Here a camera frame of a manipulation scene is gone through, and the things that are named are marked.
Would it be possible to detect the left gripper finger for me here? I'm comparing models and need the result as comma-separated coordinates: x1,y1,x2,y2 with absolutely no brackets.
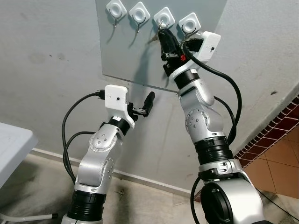
142,91,156,117

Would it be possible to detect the white plastic table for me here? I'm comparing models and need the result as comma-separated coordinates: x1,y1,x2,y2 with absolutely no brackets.
0,122,38,188

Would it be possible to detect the white square wall hook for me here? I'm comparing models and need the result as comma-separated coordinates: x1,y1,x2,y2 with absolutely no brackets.
106,0,127,27
178,12,201,36
153,7,176,29
128,1,151,33

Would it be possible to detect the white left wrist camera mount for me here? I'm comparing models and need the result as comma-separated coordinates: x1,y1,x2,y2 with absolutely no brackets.
104,85,136,125

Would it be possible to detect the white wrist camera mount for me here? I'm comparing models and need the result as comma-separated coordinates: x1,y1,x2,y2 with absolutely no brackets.
104,85,136,125
189,31,221,63

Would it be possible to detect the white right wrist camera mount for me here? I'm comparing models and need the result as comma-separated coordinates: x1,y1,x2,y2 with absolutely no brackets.
189,31,221,63

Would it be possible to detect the grey metal wall plate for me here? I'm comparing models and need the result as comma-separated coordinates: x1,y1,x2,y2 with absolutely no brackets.
96,0,228,92

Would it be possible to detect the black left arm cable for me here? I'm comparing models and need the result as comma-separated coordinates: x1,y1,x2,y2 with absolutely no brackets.
62,91,106,183

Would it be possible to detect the white floor hose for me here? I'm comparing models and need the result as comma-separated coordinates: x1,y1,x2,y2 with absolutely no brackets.
0,212,59,223

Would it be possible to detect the thin black floor cable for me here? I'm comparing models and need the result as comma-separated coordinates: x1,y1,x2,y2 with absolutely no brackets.
265,190,299,211

